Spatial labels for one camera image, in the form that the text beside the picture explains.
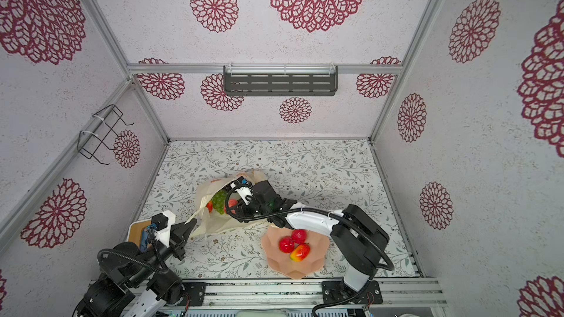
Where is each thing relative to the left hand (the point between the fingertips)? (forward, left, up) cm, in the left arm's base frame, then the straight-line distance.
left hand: (196, 223), depth 67 cm
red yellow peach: (+6, -3, 0) cm, 6 cm away
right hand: (+10, -7, -8) cm, 15 cm away
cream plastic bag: (+2, -1, -6) cm, 6 cm away
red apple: (-1, -27, -18) cm, 33 cm away
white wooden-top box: (+2, +28, -17) cm, 33 cm away
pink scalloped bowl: (-6, -26, -22) cm, 34 cm away
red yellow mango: (-4, -33, -19) cm, 38 cm away
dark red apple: (+2, -32, -18) cm, 37 cm away
